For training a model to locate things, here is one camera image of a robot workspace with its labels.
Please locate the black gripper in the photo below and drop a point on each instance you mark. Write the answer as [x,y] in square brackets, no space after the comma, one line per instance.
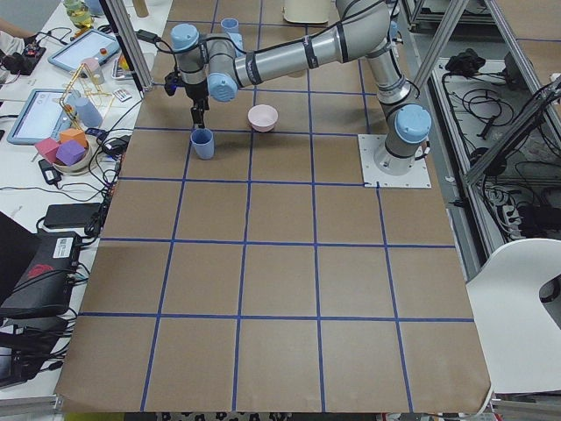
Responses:
[194,91]

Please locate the blue cup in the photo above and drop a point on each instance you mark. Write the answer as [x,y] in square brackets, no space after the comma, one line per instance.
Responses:
[202,140]
[230,27]

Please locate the black power adapter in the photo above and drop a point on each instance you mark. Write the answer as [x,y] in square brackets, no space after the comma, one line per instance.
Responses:
[75,215]

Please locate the teach pendant tablet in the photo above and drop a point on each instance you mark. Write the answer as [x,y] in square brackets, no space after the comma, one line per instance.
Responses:
[42,117]
[92,44]

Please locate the bowl with foam blocks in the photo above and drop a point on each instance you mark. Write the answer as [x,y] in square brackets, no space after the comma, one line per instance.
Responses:
[70,154]

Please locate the white chair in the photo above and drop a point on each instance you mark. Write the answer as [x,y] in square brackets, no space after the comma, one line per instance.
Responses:
[519,338]

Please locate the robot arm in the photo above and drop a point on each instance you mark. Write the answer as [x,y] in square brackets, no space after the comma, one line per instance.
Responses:
[215,66]

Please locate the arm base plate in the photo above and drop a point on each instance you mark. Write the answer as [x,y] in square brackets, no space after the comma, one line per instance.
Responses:
[381,169]

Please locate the pink bowl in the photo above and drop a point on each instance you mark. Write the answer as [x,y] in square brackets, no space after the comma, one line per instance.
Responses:
[262,117]

